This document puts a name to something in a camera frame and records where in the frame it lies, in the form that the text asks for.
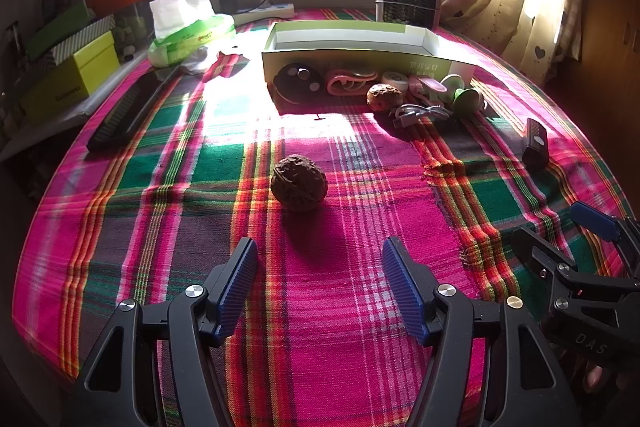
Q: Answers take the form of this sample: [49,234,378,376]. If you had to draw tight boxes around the pink bar clip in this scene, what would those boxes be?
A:
[407,74,446,105]

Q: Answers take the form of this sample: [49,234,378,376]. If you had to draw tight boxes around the pink plaid tablecloth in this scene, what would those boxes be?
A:
[12,7,633,388]

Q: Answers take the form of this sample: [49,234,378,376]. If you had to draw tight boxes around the black round gadget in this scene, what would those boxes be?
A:
[272,63,323,105]

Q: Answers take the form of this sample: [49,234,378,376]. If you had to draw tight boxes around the black remote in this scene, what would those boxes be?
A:
[521,118,550,172]

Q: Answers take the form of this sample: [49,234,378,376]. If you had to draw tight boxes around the green tissue pack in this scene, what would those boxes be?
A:
[147,0,236,68]

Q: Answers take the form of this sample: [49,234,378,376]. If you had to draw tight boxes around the pitted light walnut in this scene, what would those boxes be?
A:
[366,83,404,112]

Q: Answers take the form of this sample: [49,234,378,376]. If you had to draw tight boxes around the green and white cardboard box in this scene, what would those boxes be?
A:
[262,20,477,85]

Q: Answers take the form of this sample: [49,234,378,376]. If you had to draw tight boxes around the yellow-green box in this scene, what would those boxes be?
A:
[20,31,121,110]

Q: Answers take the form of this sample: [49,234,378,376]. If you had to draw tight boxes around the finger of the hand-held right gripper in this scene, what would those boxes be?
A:
[511,227,640,308]
[570,201,640,275]

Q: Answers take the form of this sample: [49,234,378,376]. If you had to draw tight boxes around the striped box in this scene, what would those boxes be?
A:
[50,16,117,64]

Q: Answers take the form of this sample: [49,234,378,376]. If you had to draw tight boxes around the dark wrinkled walnut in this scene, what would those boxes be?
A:
[270,154,329,212]

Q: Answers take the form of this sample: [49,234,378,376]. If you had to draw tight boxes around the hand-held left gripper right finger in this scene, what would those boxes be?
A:
[381,237,583,427]

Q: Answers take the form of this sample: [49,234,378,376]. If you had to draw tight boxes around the dark green box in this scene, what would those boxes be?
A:
[25,2,96,60]

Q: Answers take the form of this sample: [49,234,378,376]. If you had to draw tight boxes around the pink loop clip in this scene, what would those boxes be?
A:
[324,68,380,96]

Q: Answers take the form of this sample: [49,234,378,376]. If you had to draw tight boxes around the person's right hand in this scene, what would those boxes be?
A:
[582,364,640,408]

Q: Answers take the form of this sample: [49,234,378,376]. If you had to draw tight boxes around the white power strip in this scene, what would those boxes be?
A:
[234,3,295,20]

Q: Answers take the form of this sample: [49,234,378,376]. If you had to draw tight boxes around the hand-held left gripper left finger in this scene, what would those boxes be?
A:
[75,237,261,427]

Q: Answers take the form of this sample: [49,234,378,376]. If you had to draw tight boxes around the white tape roll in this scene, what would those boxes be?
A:
[381,71,410,90]

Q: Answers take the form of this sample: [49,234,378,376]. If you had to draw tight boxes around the crumpled white tissue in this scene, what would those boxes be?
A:
[177,49,216,75]

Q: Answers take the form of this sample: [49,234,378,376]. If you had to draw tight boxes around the grey cable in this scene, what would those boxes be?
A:
[392,103,453,128]

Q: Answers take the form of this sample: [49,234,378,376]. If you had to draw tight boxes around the black ribbed bar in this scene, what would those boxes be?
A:
[86,67,183,152]

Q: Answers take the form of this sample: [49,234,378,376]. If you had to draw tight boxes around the green and white spool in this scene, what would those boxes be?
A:
[452,88,488,115]

